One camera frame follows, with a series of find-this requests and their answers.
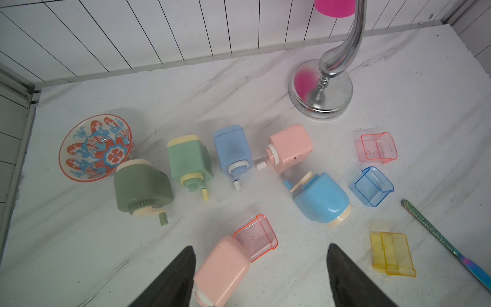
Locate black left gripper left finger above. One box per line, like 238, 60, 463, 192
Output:
129, 246, 196, 307

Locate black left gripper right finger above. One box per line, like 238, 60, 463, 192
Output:
326, 243, 396, 307

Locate clear yellow tray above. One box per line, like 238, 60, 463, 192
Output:
370, 231, 417, 278

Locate clear pink tray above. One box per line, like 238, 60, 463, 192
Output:
233, 214, 279, 262
354, 132, 398, 164

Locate dark green pencil sharpener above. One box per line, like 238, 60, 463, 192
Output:
114, 159, 174, 226

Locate light green pencil sharpener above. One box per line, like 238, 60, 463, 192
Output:
168, 134, 214, 201

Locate clear blue tray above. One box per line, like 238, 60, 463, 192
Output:
349, 166, 395, 207

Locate patterned ceramic bowl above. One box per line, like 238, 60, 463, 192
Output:
58, 114, 135, 183

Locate chrome jewelry stand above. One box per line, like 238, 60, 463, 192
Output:
288, 0, 367, 120

